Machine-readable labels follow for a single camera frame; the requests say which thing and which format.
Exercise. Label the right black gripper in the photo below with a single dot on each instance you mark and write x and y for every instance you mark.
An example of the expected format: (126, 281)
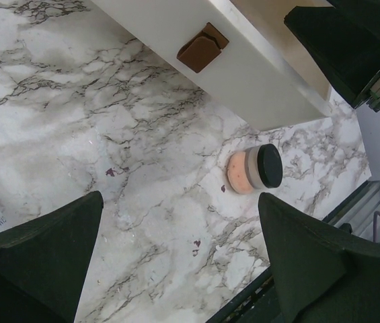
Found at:
(344, 41)

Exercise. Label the black round compact jar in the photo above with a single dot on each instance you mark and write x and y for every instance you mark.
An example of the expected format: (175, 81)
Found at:
(263, 166)

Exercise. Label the aluminium extrusion rail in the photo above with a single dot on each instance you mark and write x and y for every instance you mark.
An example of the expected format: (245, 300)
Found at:
(358, 210)

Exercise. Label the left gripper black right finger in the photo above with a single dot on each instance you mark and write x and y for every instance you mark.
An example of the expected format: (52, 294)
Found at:
(321, 273)

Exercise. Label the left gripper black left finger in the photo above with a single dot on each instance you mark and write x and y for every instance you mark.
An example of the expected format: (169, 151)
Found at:
(44, 262)

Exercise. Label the black mounting rail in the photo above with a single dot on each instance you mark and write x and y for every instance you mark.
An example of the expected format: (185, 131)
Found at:
(258, 302)

